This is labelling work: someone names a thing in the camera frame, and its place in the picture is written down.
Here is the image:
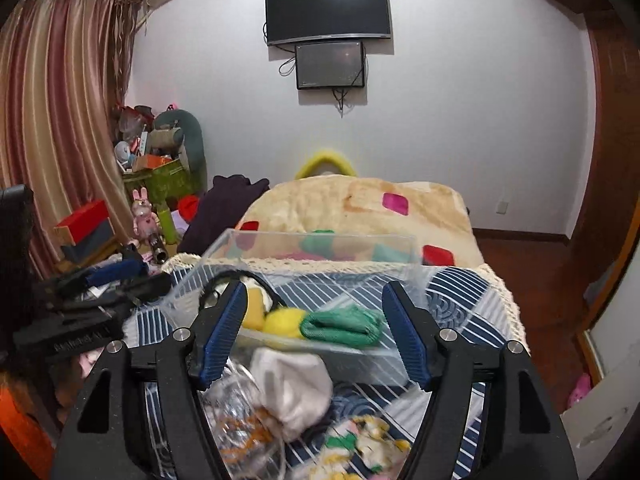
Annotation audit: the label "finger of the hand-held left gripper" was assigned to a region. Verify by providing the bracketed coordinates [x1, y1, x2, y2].
[52, 257, 151, 293]
[60, 274, 173, 313]

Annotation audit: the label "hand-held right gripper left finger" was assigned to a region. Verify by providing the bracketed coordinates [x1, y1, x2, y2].
[50, 280, 251, 480]

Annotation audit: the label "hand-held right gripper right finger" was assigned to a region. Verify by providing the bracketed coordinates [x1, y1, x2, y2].
[381, 280, 581, 480]

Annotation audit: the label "clear plastic storage box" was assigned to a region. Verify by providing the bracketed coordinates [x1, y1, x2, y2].
[160, 228, 427, 389]

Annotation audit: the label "white cloth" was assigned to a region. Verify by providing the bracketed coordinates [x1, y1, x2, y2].
[249, 346, 334, 443]

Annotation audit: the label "yellow rolled socks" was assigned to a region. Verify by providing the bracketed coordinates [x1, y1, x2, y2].
[263, 308, 307, 337]

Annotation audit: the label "red box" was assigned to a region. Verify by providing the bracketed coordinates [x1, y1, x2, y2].
[53, 199, 114, 247]

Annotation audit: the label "black headband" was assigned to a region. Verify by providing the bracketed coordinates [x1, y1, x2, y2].
[197, 270, 289, 312]

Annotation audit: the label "green knitted cloth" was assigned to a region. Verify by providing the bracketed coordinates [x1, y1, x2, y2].
[300, 306, 386, 349]

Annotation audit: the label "pink rabbit toy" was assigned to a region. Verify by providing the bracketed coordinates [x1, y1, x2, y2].
[130, 187, 161, 239]

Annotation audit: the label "blue striped bedsheet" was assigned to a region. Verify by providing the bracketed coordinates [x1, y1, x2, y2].
[122, 260, 521, 480]

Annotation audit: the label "clear patterned plastic bag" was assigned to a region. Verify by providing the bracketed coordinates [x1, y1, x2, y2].
[200, 364, 287, 480]

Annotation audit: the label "red hat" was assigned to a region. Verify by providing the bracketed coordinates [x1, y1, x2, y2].
[178, 194, 201, 224]

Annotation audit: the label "green cardboard box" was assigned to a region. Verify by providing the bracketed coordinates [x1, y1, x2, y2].
[122, 157, 194, 202]

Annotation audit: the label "dark purple clothes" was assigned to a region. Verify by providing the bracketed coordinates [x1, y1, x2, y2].
[177, 173, 272, 257]

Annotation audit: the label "floral yellow green cloth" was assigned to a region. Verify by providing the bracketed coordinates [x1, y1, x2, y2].
[304, 411, 414, 480]

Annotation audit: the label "pile of toys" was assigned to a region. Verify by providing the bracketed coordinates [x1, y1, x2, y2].
[112, 102, 157, 172]

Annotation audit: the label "beige blanket with coloured squares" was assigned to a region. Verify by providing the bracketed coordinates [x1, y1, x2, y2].
[236, 176, 474, 267]

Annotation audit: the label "striped pink curtain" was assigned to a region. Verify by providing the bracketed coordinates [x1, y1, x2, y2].
[0, 0, 141, 281]

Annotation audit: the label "orange cloth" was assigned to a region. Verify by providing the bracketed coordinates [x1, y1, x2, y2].
[0, 387, 56, 480]

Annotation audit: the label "pink slipper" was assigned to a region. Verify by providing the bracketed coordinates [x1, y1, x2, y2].
[567, 372, 594, 411]

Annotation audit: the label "white board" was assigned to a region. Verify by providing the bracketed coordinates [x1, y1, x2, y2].
[559, 280, 640, 452]

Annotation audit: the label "brown wooden wardrobe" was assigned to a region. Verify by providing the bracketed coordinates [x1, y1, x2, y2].
[519, 0, 640, 386]

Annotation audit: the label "yellow plush ring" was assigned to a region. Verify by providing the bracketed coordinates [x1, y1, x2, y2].
[294, 148, 359, 181]

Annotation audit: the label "small black wall monitor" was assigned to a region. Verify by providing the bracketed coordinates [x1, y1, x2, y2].
[294, 40, 366, 91]

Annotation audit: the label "black wall television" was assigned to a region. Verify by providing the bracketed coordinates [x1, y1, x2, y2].
[264, 0, 393, 47]

